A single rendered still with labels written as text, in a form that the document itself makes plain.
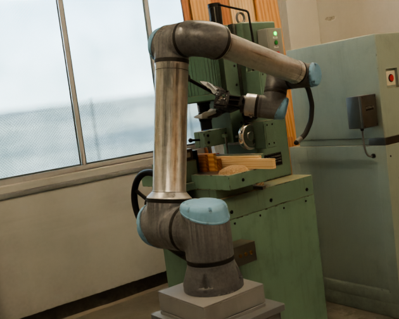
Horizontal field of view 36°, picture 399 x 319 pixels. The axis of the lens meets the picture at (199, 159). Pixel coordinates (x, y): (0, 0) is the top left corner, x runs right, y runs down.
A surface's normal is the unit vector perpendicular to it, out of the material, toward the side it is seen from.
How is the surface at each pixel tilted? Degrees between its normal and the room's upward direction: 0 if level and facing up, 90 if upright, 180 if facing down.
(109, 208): 90
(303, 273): 90
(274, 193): 90
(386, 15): 90
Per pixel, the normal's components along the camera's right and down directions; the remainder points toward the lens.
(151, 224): -0.70, -0.03
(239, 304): 0.60, 0.00
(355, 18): -0.79, 0.16
